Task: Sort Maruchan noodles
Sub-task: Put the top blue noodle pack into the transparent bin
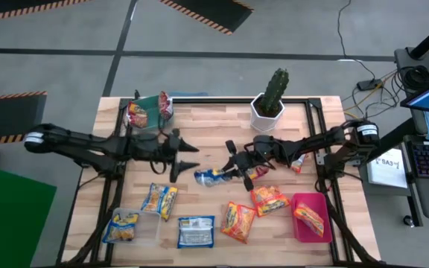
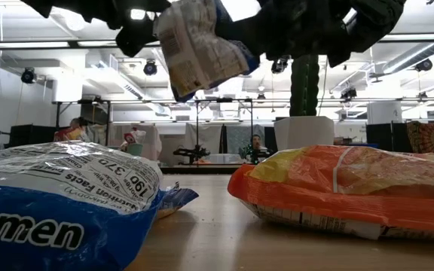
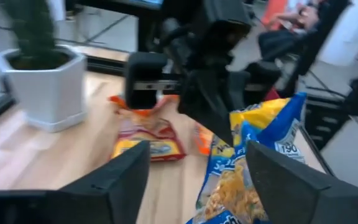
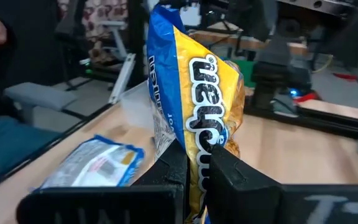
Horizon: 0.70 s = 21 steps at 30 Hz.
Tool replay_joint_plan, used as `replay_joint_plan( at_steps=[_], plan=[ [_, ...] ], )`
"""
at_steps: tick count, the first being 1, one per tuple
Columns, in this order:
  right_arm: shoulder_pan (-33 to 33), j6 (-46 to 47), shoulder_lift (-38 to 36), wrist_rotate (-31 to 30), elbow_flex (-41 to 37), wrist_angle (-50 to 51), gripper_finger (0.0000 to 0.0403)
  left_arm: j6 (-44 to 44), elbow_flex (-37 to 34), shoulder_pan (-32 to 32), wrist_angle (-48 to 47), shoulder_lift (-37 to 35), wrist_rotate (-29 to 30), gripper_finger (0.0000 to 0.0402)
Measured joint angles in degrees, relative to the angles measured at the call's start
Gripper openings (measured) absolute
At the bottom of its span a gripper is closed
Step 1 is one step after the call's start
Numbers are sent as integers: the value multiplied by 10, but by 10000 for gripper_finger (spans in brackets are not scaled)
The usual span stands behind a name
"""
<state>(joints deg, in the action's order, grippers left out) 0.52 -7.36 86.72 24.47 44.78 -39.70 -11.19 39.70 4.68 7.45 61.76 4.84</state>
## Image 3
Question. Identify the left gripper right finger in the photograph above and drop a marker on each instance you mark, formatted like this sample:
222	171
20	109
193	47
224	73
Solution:
284	193

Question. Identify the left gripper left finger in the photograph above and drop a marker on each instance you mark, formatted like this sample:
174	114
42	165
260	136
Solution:
113	189

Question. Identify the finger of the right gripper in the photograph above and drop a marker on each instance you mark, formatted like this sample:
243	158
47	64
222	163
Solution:
222	109
196	99

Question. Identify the blue Maruchan ramen packet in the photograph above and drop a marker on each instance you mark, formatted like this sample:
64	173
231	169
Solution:
269	130

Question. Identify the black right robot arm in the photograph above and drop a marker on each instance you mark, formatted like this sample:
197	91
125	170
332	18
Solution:
179	40

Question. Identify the white hexagonal plant pot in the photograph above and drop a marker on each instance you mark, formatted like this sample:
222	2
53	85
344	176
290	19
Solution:
48	90

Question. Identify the black stand pole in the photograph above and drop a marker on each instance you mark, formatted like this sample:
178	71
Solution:
315	46

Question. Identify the person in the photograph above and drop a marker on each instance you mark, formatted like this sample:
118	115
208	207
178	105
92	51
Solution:
294	15

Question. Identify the green cactus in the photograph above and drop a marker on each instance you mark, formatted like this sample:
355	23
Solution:
33	31

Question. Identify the white round column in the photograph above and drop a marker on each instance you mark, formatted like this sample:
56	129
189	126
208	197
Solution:
346	31

